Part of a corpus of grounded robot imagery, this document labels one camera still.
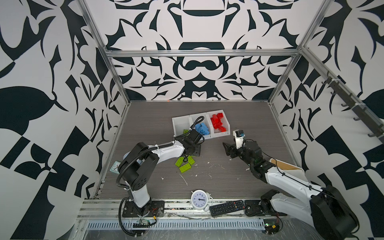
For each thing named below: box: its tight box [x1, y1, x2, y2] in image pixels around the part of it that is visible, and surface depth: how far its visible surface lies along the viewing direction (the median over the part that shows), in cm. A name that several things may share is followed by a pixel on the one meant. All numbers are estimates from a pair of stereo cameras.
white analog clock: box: [191, 189, 211, 212], surface depth 76 cm
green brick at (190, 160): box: [187, 155, 195, 166], surface depth 90 cm
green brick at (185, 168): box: [179, 163, 192, 174], surface depth 88 cm
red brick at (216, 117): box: [210, 113, 224, 122], surface depth 106 cm
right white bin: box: [206, 109, 231, 138], surface depth 101 cm
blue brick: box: [195, 122, 210, 136], surface depth 98 cm
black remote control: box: [209, 199, 246, 217], surface depth 75 cm
